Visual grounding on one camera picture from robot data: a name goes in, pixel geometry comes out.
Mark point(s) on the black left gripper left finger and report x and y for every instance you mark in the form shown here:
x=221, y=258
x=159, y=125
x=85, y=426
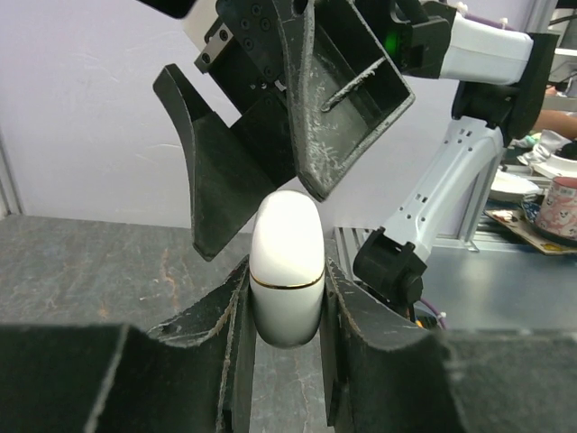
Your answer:
x=190, y=373

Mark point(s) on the small white charging case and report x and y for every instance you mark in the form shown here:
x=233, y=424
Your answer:
x=287, y=269

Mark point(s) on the person in white shirt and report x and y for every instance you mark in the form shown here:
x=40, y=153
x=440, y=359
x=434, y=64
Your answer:
x=558, y=122

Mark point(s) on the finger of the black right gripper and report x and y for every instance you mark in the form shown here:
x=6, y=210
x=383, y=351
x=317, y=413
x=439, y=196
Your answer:
x=231, y=169
x=344, y=91

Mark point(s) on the pink patterned mug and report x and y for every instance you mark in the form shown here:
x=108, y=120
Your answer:
x=557, y=214

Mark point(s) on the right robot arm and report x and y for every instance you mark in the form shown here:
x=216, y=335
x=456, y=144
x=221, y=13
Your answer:
x=501, y=76

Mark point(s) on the white plate in background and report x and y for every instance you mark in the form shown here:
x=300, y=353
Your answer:
x=511, y=188

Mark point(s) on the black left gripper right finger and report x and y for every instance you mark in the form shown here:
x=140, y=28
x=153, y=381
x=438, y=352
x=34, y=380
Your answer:
x=383, y=373

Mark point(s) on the aluminium frame post right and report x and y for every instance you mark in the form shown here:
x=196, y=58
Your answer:
x=10, y=197

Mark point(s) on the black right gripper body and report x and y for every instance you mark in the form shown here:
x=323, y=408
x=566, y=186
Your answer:
x=248, y=63

